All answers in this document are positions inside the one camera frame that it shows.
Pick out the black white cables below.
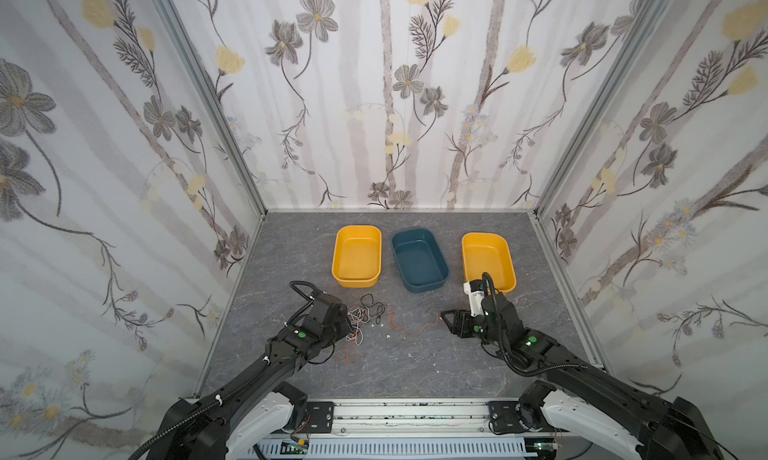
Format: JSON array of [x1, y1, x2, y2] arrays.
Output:
[[347, 293, 389, 346]]

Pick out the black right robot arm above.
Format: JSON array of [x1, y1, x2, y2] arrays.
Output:
[[440, 273, 726, 459]]

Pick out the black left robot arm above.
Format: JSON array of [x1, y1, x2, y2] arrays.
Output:
[[130, 281, 351, 459]]

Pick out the teal plastic tray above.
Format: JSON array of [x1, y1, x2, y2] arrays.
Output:
[[391, 228, 450, 294]]

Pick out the left yellow plastic tray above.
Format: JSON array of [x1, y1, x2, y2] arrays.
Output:
[[331, 225, 382, 289]]

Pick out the yellow plastic tray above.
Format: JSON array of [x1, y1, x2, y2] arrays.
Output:
[[461, 232, 517, 294], [331, 225, 382, 289]]

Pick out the right yellow plastic tray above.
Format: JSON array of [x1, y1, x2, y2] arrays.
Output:
[[461, 232, 517, 294]]

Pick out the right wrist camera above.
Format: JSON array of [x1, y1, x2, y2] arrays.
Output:
[[463, 279, 486, 317]]

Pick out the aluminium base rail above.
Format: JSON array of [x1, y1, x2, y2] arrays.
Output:
[[235, 396, 604, 459]]

